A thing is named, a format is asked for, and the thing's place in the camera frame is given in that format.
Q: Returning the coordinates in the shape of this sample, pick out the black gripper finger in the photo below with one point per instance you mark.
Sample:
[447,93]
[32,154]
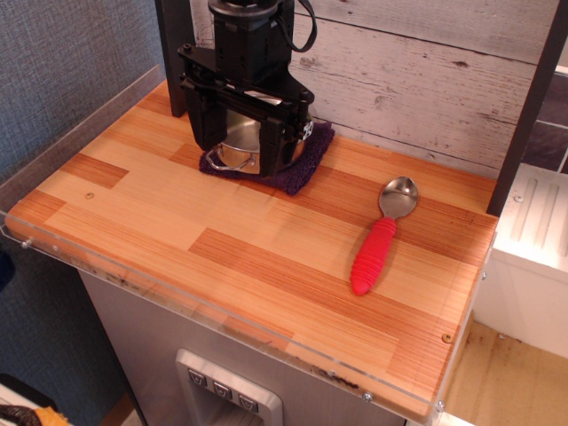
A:
[278,140]
[206,114]

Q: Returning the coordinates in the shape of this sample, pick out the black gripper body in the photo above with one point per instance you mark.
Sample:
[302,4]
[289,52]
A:
[248,63]

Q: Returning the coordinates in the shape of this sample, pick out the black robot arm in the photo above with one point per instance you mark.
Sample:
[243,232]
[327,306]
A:
[244,6]

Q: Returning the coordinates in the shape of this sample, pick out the stainless steel pot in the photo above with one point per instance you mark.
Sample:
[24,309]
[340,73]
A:
[240,151]

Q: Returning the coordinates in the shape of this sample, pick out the purple knitted cloth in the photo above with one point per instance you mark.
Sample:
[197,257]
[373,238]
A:
[294,178]

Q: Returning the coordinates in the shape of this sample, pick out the clear acrylic edge guard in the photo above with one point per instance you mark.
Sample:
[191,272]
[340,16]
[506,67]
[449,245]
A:
[283,288]

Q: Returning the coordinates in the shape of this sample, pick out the grey toy fridge cabinet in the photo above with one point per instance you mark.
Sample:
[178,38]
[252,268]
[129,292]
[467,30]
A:
[146,337]

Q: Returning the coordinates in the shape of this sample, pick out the silver dispenser panel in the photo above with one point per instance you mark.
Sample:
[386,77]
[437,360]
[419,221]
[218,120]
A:
[217,396]

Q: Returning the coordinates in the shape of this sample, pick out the white toy sink unit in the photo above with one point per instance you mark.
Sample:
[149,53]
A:
[524,290]

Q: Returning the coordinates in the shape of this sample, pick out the yellow object bottom left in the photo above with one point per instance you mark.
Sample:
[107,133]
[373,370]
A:
[25,416]

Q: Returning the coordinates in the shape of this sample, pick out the red-handled metal spoon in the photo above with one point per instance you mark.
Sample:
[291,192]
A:
[398,199]

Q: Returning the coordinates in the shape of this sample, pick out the dark right post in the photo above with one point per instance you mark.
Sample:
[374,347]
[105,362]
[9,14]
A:
[543,75]

